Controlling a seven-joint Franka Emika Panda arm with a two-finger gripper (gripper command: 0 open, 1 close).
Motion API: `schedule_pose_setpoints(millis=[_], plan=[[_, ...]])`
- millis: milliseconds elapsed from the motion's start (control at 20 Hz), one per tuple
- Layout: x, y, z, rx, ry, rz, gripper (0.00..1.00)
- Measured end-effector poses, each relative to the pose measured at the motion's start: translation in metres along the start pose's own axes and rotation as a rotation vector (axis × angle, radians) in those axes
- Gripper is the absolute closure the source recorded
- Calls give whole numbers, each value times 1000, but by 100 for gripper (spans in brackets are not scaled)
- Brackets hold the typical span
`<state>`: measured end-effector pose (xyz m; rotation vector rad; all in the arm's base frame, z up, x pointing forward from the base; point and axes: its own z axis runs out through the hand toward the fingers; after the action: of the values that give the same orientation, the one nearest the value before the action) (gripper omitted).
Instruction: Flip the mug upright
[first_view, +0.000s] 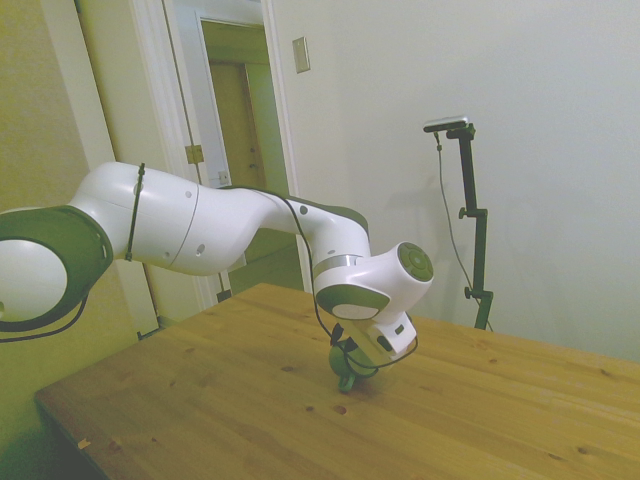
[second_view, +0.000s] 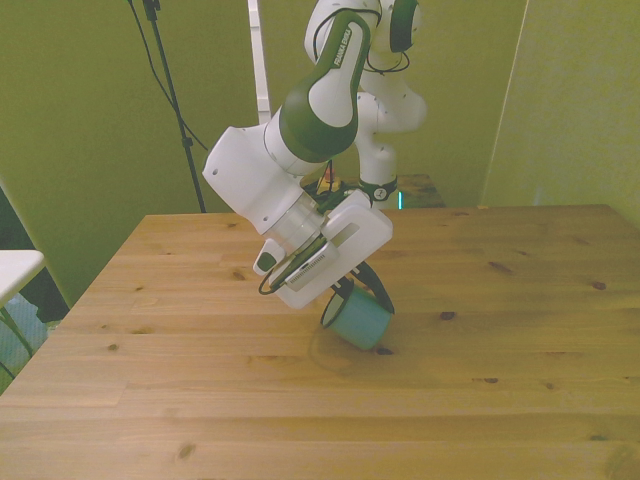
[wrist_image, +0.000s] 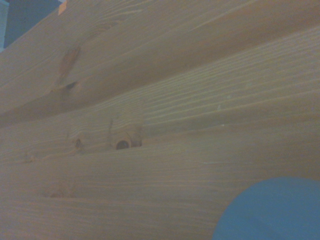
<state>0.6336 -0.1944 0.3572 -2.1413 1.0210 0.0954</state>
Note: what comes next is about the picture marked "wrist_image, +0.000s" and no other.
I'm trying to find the small orange tape piece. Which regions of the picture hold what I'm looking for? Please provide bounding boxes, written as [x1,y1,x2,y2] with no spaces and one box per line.
[57,0,69,16]

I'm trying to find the blue enamel mug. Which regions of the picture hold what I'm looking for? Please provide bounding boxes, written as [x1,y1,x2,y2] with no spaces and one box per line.
[212,176,320,240]

